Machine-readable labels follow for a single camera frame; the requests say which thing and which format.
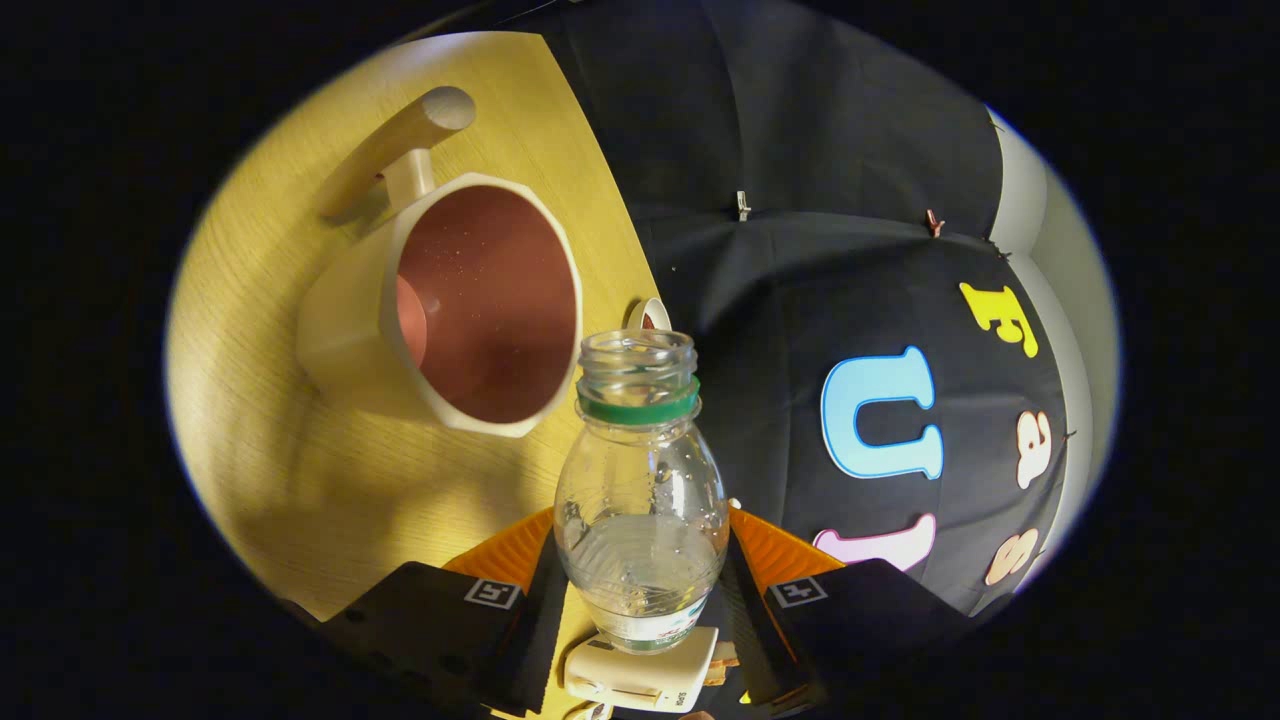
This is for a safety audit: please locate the wooden table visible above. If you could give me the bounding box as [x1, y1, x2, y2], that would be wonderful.
[165, 30, 663, 716]

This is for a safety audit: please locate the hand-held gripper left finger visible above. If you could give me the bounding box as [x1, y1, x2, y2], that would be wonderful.
[320, 507, 571, 716]

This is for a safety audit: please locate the black backdrop cloth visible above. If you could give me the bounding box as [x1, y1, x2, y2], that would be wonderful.
[540, 0, 1071, 621]

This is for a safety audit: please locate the white toaster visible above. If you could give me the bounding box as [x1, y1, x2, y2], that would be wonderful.
[563, 627, 719, 714]

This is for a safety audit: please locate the cream cup with wooden handle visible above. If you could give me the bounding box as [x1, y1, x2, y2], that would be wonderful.
[296, 86, 584, 438]

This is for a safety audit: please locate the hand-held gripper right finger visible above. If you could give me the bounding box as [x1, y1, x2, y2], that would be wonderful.
[722, 505, 976, 716]

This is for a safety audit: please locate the clear plastic juice bottle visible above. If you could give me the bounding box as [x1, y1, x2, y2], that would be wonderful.
[553, 329, 730, 656]

